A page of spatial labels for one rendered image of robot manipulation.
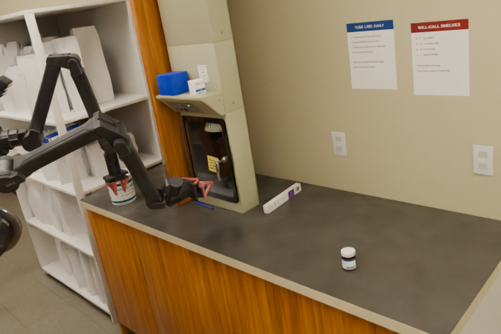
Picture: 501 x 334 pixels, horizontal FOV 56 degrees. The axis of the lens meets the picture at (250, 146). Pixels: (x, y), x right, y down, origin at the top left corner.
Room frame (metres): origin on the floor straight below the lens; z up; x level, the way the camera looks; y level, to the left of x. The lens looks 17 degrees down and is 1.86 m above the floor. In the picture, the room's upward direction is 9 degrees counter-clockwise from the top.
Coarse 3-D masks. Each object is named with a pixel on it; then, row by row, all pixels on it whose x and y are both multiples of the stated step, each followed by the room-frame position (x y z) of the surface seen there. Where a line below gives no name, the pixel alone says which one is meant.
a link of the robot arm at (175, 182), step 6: (168, 180) 1.73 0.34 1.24; (174, 180) 1.74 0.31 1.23; (180, 180) 1.75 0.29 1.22; (162, 186) 1.76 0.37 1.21; (168, 186) 1.72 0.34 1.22; (174, 186) 1.71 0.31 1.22; (180, 186) 1.72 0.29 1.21; (162, 192) 1.76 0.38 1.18; (168, 192) 1.73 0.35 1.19; (174, 192) 1.72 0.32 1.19; (162, 198) 1.75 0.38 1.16; (156, 204) 1.71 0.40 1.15; (162, 204) 1.72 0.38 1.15
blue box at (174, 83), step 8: (168, 72) 2.13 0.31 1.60; (176, 72) 2.09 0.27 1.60; (184, 72) 2.09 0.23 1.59; (160, 80) 2.08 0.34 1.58; (168, 80) 2.04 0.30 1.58; (176, 80) 2.05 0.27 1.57; (184, 80) 2.08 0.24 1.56; (160, 88) 2.09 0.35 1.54; (168, 88) 2.04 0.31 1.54; (176, 88) 2.05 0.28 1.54; (184, 88) 2.08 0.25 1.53
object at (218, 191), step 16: (192, 128) 2.12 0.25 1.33; (208, 128) 2.04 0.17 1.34; (224, 128) 1.96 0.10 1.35; (192, 144) 2.14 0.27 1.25; (208, 144) 2.06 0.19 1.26; (224, 144) 1.97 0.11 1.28; (192, 160) 2.16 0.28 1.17; (208, 176) 2.09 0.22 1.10; (224, 176) 2.00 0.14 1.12; (208, 192) 2.11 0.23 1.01; (224, 192) 2.02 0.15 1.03
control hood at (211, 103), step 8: (160, 96) 2.09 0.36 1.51; (168, 96) 2.05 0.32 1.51; (176, 96) 2.01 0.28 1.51; (184, 96) 1.98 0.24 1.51; (192, 96) 1.95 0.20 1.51; (200, 96) 1.92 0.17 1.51; (208, 96) 1.91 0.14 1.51; (216, 96) 1.94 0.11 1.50; (200, 104) 1.94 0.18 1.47; (208, 104) 1.91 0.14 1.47; (216, 104) 1.93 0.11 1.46; (184, 112) 2.12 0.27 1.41; (208, 112) 1.98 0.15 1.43; (216, 112) 1.93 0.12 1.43; (224, 112) 1.96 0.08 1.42
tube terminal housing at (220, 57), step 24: (168, 48) 2.18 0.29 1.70; (192, 48) 2.06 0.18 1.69; (216, 48) 1.97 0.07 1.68; (192, 72) 2.08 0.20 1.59; (216, 72) 1.97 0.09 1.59; (240, 96) 2.03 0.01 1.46; (240, 120) 2.02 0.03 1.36; (240, 144) 2.00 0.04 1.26; (240, 168) 1.98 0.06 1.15; (240, 192) 1.97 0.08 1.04
